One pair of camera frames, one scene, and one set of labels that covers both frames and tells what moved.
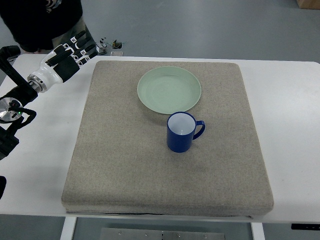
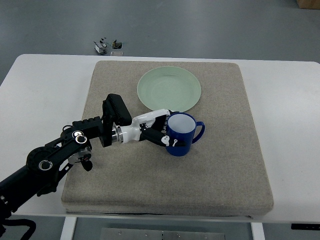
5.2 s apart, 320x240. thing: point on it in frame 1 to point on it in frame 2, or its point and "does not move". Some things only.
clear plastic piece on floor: x=117 y=53 does not move
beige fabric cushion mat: x=121 y=161 does not move
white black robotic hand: x=62 y=63 to x=151 y=127
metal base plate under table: x=162 y=233 does not move
